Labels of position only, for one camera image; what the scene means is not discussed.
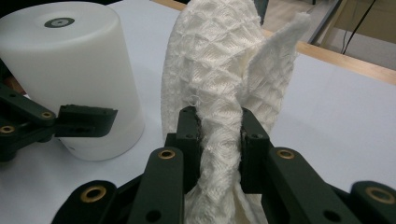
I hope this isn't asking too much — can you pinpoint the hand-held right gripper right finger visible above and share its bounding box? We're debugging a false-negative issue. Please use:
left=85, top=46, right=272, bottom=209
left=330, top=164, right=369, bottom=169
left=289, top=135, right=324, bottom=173
left=239, top=107, right=272, bottom=194

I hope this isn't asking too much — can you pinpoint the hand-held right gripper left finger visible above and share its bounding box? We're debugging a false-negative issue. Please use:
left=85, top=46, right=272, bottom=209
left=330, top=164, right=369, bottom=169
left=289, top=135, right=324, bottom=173
left=164, top=105, right=203, bottom=194

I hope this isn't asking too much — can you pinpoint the white cylinder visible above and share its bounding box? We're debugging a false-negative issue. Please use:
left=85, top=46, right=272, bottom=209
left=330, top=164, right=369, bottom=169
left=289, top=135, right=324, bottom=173
left=0, top=1, right=147, bottom=162

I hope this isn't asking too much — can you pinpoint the white textured cloth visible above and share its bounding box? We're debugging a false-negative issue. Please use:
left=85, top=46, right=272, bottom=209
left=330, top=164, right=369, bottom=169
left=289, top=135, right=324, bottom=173
left=160, top=0, right=312, bottom=224

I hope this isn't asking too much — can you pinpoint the white table cover sheet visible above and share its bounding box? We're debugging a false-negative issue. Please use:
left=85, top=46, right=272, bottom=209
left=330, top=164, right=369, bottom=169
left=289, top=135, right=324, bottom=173
left=0, top=0, right=396, bottom=224

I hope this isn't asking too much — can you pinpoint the beige wooden desk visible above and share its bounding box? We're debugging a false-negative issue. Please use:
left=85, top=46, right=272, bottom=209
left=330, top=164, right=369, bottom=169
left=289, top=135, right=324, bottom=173
left=320, top=0, right=396, bottom=35

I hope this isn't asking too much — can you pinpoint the aluminium frame rail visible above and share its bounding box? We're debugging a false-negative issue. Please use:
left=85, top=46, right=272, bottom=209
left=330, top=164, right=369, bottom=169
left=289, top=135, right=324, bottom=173
left=307, top=0, right=345, bottom=46

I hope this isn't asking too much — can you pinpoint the black hanging cable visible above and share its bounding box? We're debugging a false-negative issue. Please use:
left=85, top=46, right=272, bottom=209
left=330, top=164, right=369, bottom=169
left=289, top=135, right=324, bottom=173
left=341, top=0, right=377, bottom=55

